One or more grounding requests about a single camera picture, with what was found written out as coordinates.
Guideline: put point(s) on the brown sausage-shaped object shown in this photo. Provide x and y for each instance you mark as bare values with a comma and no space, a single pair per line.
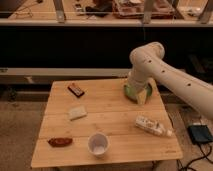
60,142

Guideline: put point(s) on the white sponge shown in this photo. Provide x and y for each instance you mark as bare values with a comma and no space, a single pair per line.
77,112

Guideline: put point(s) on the metal shelf rail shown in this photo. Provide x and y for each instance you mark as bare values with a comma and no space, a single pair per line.
48,75

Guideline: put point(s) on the white paper cup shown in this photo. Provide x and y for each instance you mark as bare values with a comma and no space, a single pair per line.
98,144

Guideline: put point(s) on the wooden table top frame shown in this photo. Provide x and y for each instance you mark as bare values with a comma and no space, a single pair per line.
108,112

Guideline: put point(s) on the black power adapter box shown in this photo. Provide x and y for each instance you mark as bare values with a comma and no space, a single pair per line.
200,134

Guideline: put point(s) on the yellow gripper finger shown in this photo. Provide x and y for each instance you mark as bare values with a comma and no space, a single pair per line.
142,96

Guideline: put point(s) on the white plastic bottle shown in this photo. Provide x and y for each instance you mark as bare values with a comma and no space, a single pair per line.
151,126

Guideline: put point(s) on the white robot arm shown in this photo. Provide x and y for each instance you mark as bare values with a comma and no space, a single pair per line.
147,61

